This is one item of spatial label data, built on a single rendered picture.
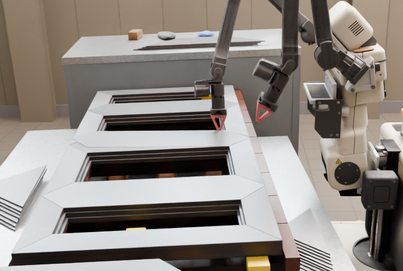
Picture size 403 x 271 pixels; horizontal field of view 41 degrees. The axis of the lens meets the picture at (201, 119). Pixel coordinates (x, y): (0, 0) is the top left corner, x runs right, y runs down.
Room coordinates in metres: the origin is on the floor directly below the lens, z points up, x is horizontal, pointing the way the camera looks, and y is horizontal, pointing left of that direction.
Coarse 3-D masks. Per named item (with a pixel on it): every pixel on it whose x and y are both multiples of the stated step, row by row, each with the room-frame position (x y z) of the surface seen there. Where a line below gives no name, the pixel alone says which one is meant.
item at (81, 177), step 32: (128, 96) 2.72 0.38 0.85; (160, 96) 2.72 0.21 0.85; (192, 96) 2.72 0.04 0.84; (224, 128) 2.19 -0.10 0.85; (96, 160) 1.93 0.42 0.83; (128, 160) 1.93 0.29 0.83; (160, 160) 1.93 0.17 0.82; (64, 224) 1.44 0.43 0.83; (32, 256) 1.25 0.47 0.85; (64, 256) 1.25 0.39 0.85; (96, 256) 1.25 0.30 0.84; (128, 256) 1.25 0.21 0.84; (160, 256) 1.25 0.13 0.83; (192, 256) 1.26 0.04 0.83; (224, 256) 1.26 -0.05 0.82; (256, 256) 1.26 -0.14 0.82
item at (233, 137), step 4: (228, 132) 2.10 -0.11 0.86; (232, 132) 2.10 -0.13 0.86; (228, 136) 2.05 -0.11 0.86; (232, 136) 2.05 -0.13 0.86; (236, 136) 2.05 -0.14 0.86; (240, 136) 2.05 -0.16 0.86; (228, 140) 2.00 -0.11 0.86; (232, 140) 2.00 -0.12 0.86; (236, 140) 2.00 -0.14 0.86; (240, 140) 2.00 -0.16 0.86; (228, 144) 1.96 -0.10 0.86
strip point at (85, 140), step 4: (96, 132) 2.16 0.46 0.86; (80, 136) 2.12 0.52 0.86; (84, 136) 2.11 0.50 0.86; (88, 136) 2.11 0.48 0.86; (92, 136) 2.11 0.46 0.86; (76, 140) 2.07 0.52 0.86; (80, 140) 2.07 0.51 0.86; (84, 140) 2.07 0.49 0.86; (88, 140) 2.06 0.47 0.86; (84, 144) 2.02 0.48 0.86; (88, 144) 2.02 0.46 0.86
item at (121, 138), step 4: (116, 132) 2.15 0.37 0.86; (120, 132) 2.15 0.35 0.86; (124, 132) 2.15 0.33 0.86; (128, 132) 2.15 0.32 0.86; (132, 132) 2.15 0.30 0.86; (116, 136) 2.10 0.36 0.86; (120, 136) 2.10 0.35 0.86; (124, 136) 2.10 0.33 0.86; (128, 136) 2.10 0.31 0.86; (132, 136) 2.09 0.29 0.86; (112, 140) 2.06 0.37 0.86; (116, 140) 2.05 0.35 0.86; (120, 140) 2.05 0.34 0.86; (124, 140) 2.05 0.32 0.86; (128, 140) 2.05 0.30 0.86; (112, 144) 2.01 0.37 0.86; (116, 144) 2.01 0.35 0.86; (120, 144) 2.01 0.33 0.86; (124, 144) 2.00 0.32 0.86
